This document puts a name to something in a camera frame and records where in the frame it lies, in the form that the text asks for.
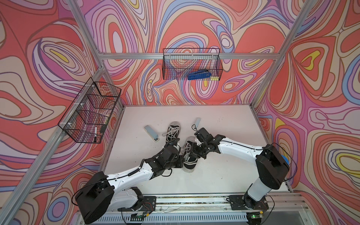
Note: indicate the black wire basket wall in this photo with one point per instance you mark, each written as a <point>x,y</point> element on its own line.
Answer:
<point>93,106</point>
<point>179,62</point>

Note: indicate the small grey white device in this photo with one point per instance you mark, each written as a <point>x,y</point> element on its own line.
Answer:
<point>197,122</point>

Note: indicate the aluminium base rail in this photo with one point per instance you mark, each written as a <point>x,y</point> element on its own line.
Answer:
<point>192,203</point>

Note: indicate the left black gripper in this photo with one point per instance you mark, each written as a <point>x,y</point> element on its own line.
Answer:
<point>180,163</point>

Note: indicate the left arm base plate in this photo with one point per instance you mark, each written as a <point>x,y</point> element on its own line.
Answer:
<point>146,204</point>

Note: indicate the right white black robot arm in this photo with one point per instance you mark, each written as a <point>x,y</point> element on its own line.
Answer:
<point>271,166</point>

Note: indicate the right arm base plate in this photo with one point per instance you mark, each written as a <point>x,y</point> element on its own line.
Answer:
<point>241,202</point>

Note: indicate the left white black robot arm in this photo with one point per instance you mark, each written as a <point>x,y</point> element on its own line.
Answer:
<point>114,191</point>

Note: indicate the black wire basket left wall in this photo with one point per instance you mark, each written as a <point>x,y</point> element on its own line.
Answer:
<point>93,106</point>

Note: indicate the blue tool in basket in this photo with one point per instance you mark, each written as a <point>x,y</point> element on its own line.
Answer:
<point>200,74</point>

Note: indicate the white marker in basket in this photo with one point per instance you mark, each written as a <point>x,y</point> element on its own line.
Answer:
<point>95,134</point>

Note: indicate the black white sneaker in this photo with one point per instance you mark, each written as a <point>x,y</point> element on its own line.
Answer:
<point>172,134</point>
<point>189,161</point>

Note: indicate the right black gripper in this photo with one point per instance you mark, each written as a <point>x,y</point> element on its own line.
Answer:
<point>193,152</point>

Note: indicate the black wire basket back wall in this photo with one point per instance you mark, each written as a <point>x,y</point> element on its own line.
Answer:
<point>179,62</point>

